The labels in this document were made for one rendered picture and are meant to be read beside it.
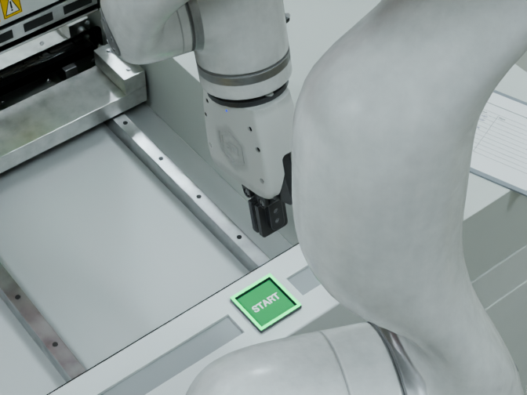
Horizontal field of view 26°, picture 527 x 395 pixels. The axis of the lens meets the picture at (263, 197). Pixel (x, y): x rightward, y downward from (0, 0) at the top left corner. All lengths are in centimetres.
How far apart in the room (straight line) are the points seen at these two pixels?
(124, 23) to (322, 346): 31
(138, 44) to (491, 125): 64
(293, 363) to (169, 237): 77
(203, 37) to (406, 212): 39
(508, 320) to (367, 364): 91
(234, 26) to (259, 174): 15
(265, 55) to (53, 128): 64
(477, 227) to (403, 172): 79
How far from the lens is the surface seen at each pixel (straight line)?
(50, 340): 138
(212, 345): 122
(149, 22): 88
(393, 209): 60
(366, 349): 75
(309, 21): 158
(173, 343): 122
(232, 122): 103
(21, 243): 152
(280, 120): 101
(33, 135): 156
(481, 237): 140
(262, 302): 124
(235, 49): 97
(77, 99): 161
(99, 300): 144
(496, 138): 143
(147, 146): 157
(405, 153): 58
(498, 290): 155
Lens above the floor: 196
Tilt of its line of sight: 48 degrees down
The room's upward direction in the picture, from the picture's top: straight up
